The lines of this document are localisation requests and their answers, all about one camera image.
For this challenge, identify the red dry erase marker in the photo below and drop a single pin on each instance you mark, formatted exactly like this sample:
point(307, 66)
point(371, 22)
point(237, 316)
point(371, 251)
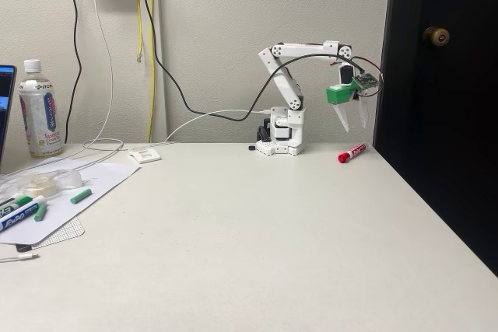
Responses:
point(351, 152)

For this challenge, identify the green marker cap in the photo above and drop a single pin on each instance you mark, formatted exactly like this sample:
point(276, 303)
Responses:
point(81, 195)
point(40, 212)

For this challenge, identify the green dry erase marker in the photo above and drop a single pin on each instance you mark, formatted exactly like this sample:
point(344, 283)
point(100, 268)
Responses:
point(15, 201)

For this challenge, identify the blue dry erase marker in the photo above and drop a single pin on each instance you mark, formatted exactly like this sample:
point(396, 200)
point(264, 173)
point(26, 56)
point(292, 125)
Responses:
point(19, 217)

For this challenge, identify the black clamp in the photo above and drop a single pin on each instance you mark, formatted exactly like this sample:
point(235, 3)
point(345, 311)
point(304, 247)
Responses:
point(264, 131)

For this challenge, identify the dark door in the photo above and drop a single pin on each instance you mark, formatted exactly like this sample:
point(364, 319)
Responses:
point(447, 133)

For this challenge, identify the brass door knob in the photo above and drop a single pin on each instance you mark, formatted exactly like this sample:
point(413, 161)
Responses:
point(436, 35)

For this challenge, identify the white square plastic plate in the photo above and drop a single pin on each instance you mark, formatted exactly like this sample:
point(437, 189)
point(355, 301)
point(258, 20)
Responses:
point(144, 154)

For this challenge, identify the white paper sheet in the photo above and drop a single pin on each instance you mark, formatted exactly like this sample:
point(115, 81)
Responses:
point(105, 176)

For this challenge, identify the white mesh mat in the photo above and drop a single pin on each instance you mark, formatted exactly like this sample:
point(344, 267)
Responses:
point(66, 233)

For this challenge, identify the jasmine tea plastic bottle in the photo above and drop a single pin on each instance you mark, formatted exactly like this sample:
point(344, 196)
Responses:
point(41, 114)

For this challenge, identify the clear bag with tape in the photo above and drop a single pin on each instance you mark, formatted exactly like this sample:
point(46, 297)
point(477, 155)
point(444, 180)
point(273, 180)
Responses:
point(43, 184)

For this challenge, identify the laptop computer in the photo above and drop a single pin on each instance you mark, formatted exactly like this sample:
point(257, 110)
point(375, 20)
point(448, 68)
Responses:
point(5, 114)

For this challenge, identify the small black card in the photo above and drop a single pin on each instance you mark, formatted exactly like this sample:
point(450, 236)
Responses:
point(23, 248)

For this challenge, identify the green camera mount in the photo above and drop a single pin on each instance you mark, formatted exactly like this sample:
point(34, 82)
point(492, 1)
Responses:
point(338, 95)

